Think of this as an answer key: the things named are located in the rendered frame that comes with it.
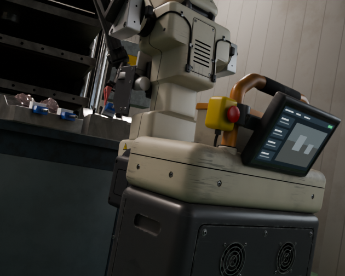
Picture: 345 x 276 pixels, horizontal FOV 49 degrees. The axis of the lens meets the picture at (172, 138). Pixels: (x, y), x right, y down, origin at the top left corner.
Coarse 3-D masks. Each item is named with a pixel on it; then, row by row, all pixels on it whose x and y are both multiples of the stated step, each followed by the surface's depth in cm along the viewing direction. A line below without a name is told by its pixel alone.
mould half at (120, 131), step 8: (80, 112) 189; (88, 112) 181; (88, 120) 159; (96, 120) 156; (104, 120) 157; (120, 120) 160; (128, 120) 189; (88, 128) 155; (96, 128) 156; (104, 128) 158; (112, 128) 159; (120, 128) 160; (128, 128) 161; (104, 136) 158; (112, 136) 159; (120, 136) 160; (128, 136) 161
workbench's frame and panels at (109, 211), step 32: (0, 128) 137; (32, 128) 141; (0, 160) 142; (32, 160) 146; (64, 160) 150; (96, 160) 155; (0, 192) 142; (32, 192) 146; (64, 192) 151; (96, 192) 155; (0, 224) 143; (32, 224) 147; (64, 224) 151; (96, 224) 155; (0, 256) 143; (32, 256) 147; (64, 256) 151; (96, 256) 156
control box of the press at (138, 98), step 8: (128, 48) 249; (136, 48) 251; (136, 56) 251; (112, 72) 246; (112, 80) 246; (112, 96) 246; (136, 96) 252; (144, 96) 254; (136, 104) 252; (144, 104) 254; (128, 112) 255
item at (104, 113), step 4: (108, 104) 155; (112, 104) 156; (104, 108) 158; (108, 108) 155; (112, 108) 155; (104, 112) 158; (108, 112) 159; (112, 112) 158; (108, 116) 160; (112, 116) 159
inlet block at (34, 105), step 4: (32, 104) 139; (36, 104) 140; (40, 104) 141; (44, 104) 142; (32, 108) 139; (36, 108) 136; (40, 108) 137; (44, 108) 138; (32, 112) 139; (36, 112) 136; (40, 112) 137; (44, 112) 138
